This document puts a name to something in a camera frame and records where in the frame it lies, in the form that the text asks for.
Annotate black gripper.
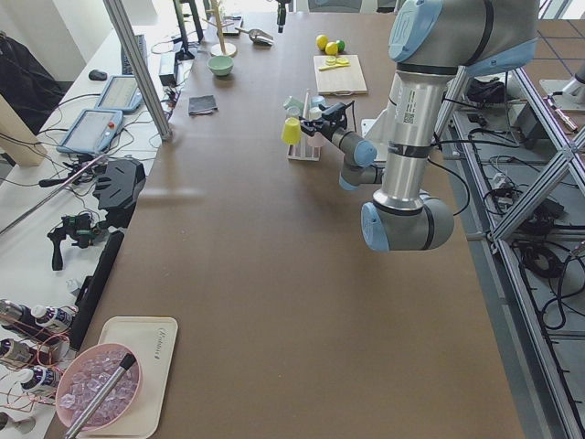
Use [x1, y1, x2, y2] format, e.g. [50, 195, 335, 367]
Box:
[276, 0, 291, 33]
[300, 117, 343, 142]

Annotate pink plastic cup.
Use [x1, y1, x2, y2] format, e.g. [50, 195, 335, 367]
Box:
[307, 133, 325, 148]

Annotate green plastic cup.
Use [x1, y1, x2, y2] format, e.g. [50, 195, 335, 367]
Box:
[282, 96, 303, 111]

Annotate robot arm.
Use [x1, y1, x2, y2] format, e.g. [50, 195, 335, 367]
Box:
[361, 1, 539, 252]

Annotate white plastic cup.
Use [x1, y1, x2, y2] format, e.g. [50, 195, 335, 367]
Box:
[309, 107, 322, 121]

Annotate yellow plastic cup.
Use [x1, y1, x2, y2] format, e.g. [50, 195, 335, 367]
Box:
[281, 117, 302, 145]

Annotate grey plastic cup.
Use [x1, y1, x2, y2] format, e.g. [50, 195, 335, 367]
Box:
[286, 106, 302, 119]

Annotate light blue plastic cup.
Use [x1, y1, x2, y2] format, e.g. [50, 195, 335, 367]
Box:
[311, 95, 325, 108]

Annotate metal scoop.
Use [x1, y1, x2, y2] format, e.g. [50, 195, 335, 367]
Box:
[236, 27, 274, 47]

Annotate whole yellow lemon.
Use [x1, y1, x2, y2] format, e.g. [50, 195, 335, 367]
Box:
[315, 34, 329, 51]

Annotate wooden cutting board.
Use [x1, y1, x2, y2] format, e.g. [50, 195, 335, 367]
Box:
[313, 55, 367, 95]

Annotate green lime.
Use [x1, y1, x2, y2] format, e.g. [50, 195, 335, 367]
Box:
[336, 39, 346, 52]

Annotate wooden stand with round base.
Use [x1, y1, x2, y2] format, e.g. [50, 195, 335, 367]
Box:
[204, 0, 237, 58]

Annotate yellow plastic knife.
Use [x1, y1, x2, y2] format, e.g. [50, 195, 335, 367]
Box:
[318, 63, 350, 71]

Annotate green bowl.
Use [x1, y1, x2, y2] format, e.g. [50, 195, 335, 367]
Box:
[207, 55, 234, 77]

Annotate grey folded cloth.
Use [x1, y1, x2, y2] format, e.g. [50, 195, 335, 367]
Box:
[188, 95, 218, 115]

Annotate blue teach pendant far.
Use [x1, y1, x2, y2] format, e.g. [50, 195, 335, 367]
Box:
[95, 75, 143, 114]

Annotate blue teach pendant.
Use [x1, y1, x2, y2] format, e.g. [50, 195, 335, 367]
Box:
[56, 109, 123, 155]
[95, 75, 143, 114]

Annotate black angular housing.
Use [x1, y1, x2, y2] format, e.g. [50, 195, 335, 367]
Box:
[93, 158, 145, 230]

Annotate black computer mouse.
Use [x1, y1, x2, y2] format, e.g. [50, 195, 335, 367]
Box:
[88, 70, 108, 81]

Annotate blue teach pendant near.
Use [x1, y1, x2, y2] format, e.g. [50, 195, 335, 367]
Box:
[56, 109, 123, 155]

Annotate black hand-held gripper device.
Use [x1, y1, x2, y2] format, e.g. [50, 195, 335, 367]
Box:
[47, 213, 109, 271]

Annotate beige plastic tray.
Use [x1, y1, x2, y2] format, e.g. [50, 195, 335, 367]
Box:
[79, 316, 178, 438]

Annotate black long case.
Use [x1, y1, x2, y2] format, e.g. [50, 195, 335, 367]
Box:
[69, 231, 124, 352]

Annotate pink bowl with ice cubes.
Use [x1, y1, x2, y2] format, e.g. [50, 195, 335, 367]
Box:
[56, 343, 142, 431]

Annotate white wire cup rack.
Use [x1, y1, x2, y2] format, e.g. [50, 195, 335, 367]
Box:
[287, 89, 321, 161]

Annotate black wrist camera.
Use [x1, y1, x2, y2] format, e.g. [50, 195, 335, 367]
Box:
[321, 102, 349, 123]

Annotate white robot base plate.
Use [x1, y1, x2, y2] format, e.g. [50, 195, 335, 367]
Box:
[360, 97, 396, 163]

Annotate aluminium frame post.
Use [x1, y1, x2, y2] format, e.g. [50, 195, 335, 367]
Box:
[103, 0, 172, 141]

